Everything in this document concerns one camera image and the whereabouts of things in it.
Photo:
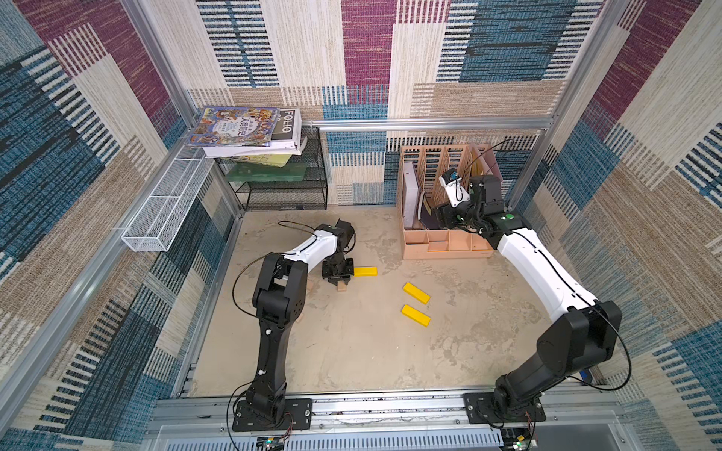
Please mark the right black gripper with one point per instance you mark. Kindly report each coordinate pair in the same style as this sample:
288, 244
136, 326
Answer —
451, 215

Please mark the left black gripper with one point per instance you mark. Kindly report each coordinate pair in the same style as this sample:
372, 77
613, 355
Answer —
346, 276

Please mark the yellow block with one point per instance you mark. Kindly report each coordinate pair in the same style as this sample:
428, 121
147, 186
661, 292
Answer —
416, 293
365, 271
415, 315

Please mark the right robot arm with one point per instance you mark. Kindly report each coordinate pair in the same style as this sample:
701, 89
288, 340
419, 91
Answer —
583, 331

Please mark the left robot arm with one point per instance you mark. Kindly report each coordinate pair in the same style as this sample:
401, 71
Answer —
279, 299

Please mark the white binder in organizer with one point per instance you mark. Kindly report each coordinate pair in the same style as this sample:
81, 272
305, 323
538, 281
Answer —
410, 192

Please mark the pink desk organizer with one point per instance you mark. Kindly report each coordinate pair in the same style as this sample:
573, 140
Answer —
433, 191

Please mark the green folder on shelf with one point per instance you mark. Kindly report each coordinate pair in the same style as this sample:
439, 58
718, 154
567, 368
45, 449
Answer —
246, 172

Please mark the black and white Folio book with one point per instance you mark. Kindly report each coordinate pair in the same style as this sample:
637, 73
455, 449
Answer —
286, 140

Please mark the colourful picture book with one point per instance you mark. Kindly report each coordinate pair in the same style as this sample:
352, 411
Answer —
225, 126

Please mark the black wire shelf rack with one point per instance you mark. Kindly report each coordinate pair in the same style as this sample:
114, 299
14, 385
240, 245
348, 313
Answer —
301, 184

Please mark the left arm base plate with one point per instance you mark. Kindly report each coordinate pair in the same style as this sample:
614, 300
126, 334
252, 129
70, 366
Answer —
293, 415

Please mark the white mesh wall basket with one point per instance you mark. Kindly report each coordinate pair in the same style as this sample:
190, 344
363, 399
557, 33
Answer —
159, 220

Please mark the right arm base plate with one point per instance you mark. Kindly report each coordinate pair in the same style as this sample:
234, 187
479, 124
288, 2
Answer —
496, 409

